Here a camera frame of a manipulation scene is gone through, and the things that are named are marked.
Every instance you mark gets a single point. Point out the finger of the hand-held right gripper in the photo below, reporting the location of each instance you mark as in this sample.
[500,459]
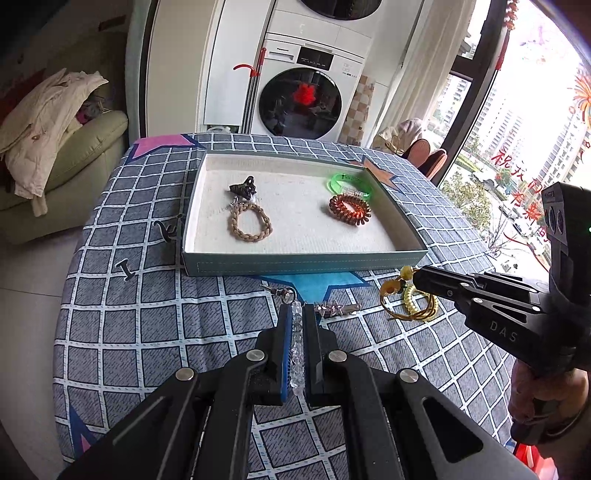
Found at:
[438,281]
[512,282]

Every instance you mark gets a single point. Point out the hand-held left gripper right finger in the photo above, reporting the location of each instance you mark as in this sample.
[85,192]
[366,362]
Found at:
[310,350]

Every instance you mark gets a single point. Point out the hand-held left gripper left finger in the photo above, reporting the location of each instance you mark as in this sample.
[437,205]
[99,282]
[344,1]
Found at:
[285,350]

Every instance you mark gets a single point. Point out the shallow green cardboard box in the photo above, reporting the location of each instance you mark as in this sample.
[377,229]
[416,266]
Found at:
[295,226]

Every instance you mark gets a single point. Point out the black claw hair clip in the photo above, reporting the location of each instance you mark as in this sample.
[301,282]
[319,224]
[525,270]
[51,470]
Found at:
[244,187]

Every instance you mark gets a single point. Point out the person's right hand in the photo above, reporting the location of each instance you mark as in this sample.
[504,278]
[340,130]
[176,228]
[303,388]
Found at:
[563,392]

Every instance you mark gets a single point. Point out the silver star hair clip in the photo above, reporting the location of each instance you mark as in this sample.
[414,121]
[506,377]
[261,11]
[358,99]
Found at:
[330,309]

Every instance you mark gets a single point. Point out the brown chair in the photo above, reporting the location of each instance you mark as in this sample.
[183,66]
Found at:
[436,164]
[419,152]

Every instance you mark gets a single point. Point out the blue checked star tablecloth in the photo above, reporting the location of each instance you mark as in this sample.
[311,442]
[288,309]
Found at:
[138,332]

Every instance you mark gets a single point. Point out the beige tote bag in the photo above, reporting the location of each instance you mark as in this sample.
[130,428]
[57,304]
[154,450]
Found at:
[388,141]

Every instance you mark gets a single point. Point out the white cloth on chair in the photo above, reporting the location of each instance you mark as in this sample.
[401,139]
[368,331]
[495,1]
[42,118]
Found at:
[410,131]

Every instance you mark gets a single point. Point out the checkered tile panel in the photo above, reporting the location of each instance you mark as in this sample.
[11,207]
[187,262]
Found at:
[358,115]

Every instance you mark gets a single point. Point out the red hanging ornament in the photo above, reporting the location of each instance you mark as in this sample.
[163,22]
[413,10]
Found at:
[502,50]

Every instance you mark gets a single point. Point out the white curtain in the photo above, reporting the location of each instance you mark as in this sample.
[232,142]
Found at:
[429,69]

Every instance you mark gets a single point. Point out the white washing machine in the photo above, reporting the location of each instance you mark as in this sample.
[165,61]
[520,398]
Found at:
[300,101]

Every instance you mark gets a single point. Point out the white cabinet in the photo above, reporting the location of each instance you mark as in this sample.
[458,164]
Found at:
[231,92]

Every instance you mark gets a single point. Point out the red hook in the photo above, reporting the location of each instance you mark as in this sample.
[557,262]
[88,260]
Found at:
[258,64]

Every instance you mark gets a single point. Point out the pale green sofa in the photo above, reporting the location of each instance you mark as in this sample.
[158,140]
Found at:
[83,147]

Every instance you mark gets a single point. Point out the white tumble dryer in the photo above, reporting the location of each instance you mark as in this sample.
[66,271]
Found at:
[341,9]

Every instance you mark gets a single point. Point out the cream jacket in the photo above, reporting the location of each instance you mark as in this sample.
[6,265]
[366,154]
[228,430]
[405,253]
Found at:
[41,120]

